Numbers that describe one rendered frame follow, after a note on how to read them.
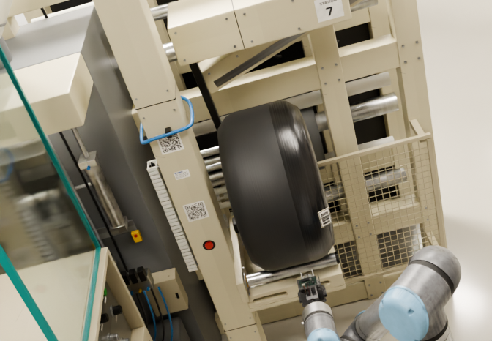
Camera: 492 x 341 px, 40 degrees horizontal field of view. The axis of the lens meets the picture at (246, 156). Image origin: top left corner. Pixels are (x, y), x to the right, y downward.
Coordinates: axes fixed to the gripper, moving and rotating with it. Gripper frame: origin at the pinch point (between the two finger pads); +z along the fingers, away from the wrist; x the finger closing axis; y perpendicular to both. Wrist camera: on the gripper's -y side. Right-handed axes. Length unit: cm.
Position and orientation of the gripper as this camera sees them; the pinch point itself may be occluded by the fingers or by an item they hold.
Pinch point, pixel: (308, 278)
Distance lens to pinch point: 228.7
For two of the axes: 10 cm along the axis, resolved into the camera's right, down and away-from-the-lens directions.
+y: -2.6, -8.6, -4.3
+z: -0.6, -4.3, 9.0
